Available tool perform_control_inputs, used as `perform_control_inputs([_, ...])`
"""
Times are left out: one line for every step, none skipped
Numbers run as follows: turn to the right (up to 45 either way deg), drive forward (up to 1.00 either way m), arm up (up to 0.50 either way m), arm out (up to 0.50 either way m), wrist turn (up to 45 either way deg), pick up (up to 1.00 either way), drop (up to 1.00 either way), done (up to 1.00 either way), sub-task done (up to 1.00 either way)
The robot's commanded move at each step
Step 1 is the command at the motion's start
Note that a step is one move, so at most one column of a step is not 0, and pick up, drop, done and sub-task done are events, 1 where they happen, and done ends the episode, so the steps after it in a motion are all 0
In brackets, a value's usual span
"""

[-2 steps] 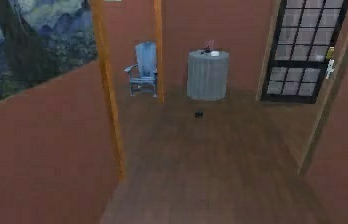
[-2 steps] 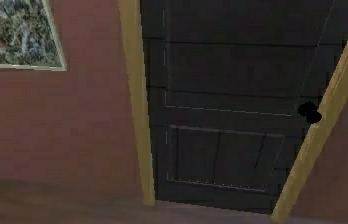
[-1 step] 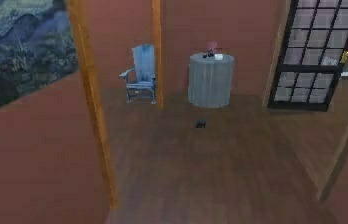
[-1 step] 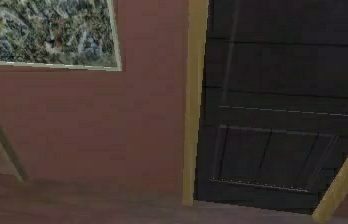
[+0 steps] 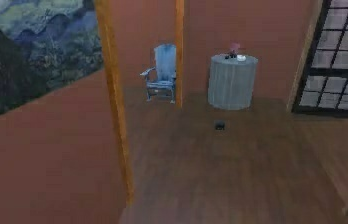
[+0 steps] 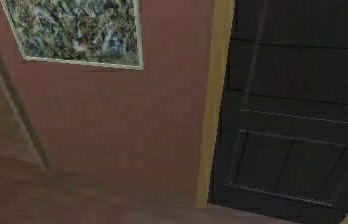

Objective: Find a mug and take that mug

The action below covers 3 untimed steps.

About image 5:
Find light blue armchair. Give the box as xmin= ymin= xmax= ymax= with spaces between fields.
xmin=139 ymin=43 xmax=178 ymax=104

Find grey round side table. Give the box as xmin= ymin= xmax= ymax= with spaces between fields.
xmin=207 ymin=53 xmax=259 ymax=111

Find black framed grid window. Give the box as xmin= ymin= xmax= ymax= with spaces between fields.
xmin=291 ymin=0 xmax=348 ymax=120

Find blue landscape wall painting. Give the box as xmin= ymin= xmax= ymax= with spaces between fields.
xmin=0 ymin=0 xmax=104 ymax=122

